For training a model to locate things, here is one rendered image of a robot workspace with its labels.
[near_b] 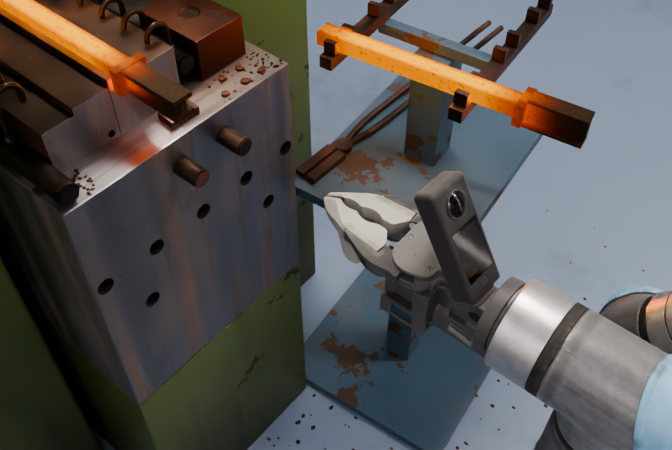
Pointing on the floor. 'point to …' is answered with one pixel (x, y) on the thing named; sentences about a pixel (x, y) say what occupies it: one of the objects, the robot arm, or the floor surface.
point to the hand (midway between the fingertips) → (336, 198)
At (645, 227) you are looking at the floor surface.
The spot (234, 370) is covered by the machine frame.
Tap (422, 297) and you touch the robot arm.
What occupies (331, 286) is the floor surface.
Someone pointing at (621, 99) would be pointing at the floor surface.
